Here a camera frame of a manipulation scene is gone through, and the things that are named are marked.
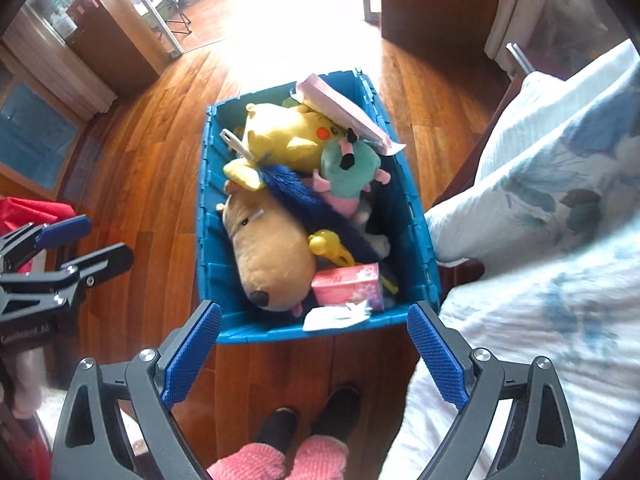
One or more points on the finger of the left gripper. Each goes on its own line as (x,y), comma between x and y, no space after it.
(95,262)
(20,246)

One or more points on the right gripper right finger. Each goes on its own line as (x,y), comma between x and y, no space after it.
(538,441)

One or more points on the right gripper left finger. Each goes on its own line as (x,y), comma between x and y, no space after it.
(91,440)

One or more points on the black left shoe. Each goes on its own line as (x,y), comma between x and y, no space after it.
(278,429)

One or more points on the brown dog plush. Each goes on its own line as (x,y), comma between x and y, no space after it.
(275,264)

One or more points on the white paper tissue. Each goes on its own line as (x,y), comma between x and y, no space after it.
(337,317)

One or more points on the wooden glass cabinet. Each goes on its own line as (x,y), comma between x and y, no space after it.
(64,63)

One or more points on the yellow plastic toy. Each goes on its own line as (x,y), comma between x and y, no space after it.
(327,244)

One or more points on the blue plastic storage crate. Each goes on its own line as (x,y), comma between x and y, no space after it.
(397,213)

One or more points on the pink tissue pack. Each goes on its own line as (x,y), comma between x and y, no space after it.
(349,285)

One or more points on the blue furry tail toy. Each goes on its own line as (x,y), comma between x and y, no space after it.
(309,208)

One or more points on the yellow pikachu plush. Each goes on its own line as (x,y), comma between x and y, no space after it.
(276,135)

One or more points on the teal pink creature plush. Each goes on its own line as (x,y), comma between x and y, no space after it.
(348,166)

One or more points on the pink plastic package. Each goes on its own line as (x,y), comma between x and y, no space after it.
(347,98)

